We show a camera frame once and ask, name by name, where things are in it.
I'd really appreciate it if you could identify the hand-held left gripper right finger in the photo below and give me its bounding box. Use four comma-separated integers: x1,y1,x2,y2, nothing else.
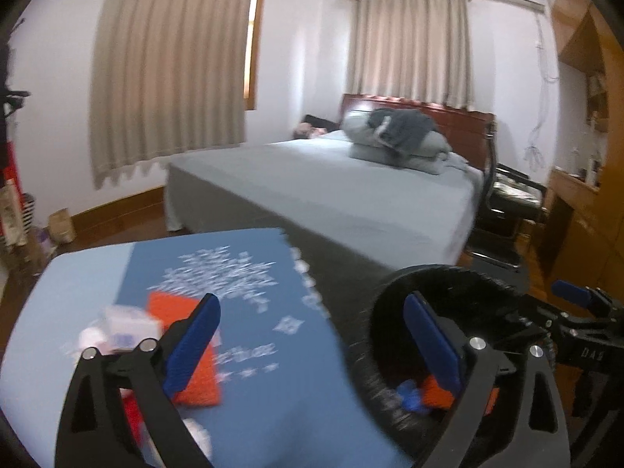
402,291,572,468

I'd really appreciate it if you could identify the black chair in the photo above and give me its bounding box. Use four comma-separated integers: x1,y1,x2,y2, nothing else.
463,124,549,271

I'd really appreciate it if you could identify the black and pink pillow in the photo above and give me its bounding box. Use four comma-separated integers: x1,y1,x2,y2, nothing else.
292,114,342,140

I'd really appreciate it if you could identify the wooden headboard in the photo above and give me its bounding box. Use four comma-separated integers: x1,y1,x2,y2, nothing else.
340,94,497,167

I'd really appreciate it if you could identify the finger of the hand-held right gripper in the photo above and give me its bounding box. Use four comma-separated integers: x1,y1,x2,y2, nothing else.
552,280,616,320

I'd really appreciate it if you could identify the small brown paper bag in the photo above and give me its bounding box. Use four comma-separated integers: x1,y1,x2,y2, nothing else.
48,209,76,245

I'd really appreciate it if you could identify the wooden window frame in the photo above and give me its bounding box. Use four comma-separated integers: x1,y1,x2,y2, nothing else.
245,0,266,111

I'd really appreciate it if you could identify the blue tree-print table mat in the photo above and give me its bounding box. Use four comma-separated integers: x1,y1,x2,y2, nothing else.
114,227,415,468

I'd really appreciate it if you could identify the blue crumpled wrapper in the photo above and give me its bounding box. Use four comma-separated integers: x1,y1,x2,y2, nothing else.
396,379,427,413

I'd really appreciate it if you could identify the wooden wardrobe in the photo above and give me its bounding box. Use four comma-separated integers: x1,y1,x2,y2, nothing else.
536,0,624,303

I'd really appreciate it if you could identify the grey bed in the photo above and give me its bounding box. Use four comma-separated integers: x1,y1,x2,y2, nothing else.
163,134,488,352

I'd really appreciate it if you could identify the narrow beige curtain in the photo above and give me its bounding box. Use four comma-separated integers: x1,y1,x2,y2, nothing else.
348,0,476,110

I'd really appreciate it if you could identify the folded grey duvet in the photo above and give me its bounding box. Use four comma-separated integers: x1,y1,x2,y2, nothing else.
341,112,452,176

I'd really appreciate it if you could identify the dark grey clothing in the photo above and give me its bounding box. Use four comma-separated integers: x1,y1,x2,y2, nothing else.
368,108,442,149

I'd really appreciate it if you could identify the white air conditioner cable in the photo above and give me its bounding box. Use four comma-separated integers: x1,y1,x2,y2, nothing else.
524,10,561,171

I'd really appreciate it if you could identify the beige printed bag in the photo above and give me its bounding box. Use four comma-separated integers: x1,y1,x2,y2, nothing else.
0,185,27,249

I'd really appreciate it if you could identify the striped bag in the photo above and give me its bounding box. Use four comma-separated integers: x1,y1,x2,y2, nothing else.
19,194,38,235

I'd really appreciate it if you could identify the wide beige curtain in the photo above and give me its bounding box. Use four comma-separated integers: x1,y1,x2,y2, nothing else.
89,0,259,191

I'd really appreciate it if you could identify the black coat rack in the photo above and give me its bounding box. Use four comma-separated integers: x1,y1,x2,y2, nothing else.
0,88,31,113

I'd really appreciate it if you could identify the black hanging coat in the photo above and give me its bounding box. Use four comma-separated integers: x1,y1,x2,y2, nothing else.
0,24,20,142

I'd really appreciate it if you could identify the black round bin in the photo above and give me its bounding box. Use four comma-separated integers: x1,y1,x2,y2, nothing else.
344,264,561,468

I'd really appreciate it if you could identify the red bag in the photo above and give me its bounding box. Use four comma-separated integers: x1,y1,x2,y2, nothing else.
0,141,23,249

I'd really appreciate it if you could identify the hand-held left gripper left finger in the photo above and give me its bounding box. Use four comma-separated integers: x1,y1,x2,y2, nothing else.
55,293,222,468

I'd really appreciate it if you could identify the white packet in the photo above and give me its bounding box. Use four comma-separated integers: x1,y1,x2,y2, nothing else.
100,305,164,352

